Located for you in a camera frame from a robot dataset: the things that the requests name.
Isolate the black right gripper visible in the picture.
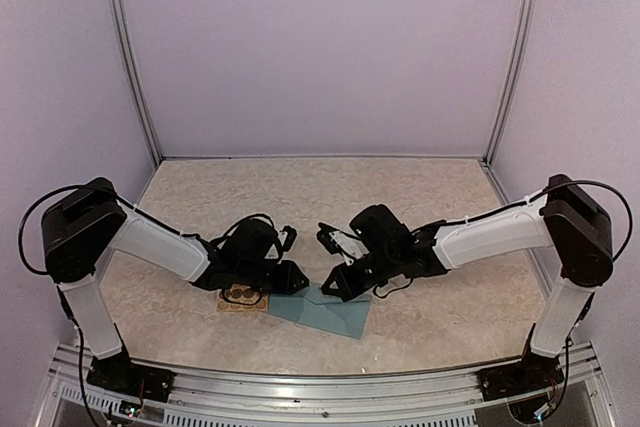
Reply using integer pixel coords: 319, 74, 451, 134
320, 247, 400, 303

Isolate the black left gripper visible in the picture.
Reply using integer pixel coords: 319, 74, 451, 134
237, 260, 310, 296

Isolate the teal blue envelope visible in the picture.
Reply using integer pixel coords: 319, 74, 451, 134
268, 283, 371, 339

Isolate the round sticker seal sheet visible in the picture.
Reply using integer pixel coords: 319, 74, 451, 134
217, 284, 269, 313

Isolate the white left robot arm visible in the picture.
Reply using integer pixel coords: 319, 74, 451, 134
17, 177, 310, 392

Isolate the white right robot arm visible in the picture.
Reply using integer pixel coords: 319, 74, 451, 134
316, 174, 634, 391

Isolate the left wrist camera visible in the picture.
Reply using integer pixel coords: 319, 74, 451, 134
279, 225, 297, 252

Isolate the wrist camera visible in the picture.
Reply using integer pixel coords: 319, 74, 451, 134
316, 222, 365, 266
279, 225, 297, 252

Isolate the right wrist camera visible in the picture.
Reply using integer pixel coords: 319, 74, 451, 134
316, 222, 365, 266

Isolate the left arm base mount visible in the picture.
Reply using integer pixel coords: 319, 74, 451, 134
87, 346, 175, 403

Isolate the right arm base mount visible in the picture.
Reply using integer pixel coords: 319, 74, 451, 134
477, 348, 565, 401

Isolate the aluminium front rail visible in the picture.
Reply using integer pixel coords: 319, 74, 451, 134
47, 341, 601, 427

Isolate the right aluminium frame post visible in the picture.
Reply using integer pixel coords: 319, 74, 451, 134
483, 0, 536, 170

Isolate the aluminium frame post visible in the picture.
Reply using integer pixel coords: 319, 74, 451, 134
108, 0, 164, 168
483, 0, 536, 170

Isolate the left aluminium frame post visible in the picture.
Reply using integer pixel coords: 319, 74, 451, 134
108, 0, 164, 168

